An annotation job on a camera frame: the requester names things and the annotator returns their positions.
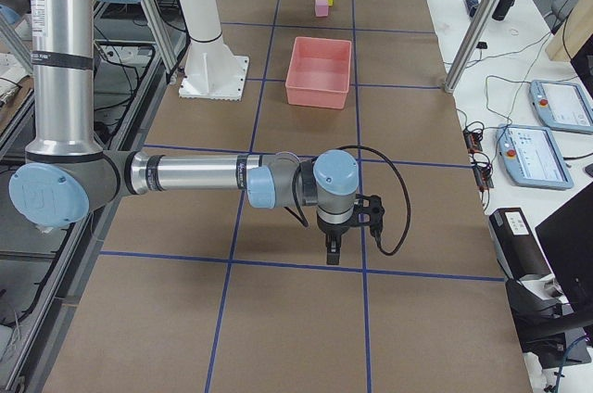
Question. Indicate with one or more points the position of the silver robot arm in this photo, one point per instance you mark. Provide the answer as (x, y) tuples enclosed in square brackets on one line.
[(67, 174)]

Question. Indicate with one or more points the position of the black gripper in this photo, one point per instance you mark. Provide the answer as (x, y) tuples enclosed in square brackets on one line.
[(334, 230)]

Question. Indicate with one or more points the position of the black box with label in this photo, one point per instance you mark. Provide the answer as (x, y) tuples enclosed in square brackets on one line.
[(516, 246)]

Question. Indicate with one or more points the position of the pink foam cube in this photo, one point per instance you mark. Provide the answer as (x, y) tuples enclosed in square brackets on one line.
[(321, 8)]

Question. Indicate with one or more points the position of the near teach pendant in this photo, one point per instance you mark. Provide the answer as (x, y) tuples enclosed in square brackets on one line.
[(532, 158)]

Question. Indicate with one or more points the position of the aluminium frame post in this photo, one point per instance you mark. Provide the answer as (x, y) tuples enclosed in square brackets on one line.
[(469, 42)]

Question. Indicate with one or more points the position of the teach pendant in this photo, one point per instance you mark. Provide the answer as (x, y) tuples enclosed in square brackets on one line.
[(532, 158), (562, 106)]

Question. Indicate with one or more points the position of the far teach pendant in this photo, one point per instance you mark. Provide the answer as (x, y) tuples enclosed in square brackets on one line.
[(562, 106)]

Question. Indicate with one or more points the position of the white pedestal column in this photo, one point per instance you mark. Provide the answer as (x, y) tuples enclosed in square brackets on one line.
[(211, 69)]

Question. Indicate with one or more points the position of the blue umbrella on desk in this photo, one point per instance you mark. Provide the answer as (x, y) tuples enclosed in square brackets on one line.
[(471, 7)]

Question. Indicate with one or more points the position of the pink plastic bin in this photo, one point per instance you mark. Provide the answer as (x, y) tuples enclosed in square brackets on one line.
[(319, 72)]

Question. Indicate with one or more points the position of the black monitor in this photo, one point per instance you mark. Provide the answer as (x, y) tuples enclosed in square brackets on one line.
[(566, 239)]

